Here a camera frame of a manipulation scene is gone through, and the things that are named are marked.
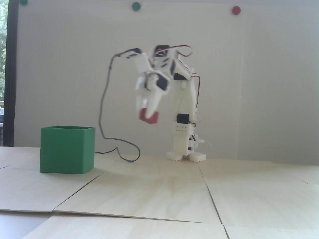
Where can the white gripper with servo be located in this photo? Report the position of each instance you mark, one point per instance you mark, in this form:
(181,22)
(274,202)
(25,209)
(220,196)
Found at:
(153,95)

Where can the red block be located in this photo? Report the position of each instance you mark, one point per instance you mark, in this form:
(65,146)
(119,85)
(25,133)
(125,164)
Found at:
(152,119)

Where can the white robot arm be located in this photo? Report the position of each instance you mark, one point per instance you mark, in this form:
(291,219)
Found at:
(183,112)

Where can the green box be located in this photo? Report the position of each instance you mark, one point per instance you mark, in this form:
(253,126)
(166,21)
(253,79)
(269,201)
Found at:
(64,151)

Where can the green round magnet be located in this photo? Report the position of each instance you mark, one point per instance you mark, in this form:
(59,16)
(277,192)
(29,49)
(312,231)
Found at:
(24,2)
(136,6)

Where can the red round magnet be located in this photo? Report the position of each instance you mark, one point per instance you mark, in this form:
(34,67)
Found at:
(236,10)

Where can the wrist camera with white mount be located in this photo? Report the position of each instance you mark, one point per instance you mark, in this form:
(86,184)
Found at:
(140,61)

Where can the black window frame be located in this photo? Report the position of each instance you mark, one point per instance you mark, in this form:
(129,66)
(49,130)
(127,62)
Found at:
(11,74)

